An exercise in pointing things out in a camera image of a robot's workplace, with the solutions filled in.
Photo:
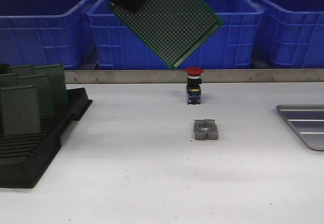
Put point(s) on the steel table edge rail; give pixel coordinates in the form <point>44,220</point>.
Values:
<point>179,76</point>

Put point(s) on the blue plastic crate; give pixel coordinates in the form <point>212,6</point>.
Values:
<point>290,34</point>
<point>46,32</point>
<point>230,47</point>

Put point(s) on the red emergency stop button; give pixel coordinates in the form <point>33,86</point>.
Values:
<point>193,85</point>

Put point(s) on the silver metal tray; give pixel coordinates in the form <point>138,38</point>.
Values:
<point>306,121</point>

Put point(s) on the green perforated circuit board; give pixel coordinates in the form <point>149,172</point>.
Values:
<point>172,29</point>
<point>8,80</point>
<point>43,86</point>
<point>57,78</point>
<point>21,70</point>
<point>19,110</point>

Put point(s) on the left blue plastic crate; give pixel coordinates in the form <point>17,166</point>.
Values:
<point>46,32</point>

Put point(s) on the black slotted board rack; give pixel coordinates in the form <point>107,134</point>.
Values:
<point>25,158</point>

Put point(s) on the grey metal clamp block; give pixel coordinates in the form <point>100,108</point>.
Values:
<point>205,129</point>

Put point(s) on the right blue plastic crate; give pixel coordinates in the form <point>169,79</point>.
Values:
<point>290,34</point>

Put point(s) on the centre blue plastic crate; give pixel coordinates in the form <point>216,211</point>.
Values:
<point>230,47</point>

